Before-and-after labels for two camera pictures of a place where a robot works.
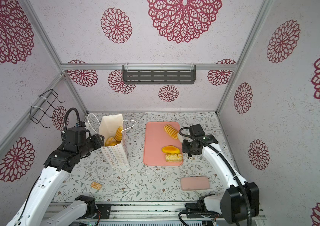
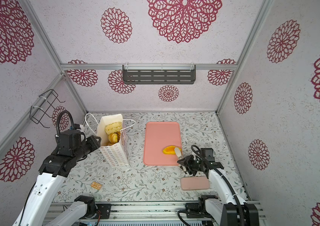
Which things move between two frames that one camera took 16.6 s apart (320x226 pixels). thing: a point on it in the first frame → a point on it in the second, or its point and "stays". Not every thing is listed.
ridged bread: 171,131 → 114,138
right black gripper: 184,148 → 189,158
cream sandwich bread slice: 173,157 → 114,127
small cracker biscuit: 96,185 stays
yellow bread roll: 171,149 stays
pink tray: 156,138 stays
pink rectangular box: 196,182 stays
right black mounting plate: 194,210 stays
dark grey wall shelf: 159,74 stays
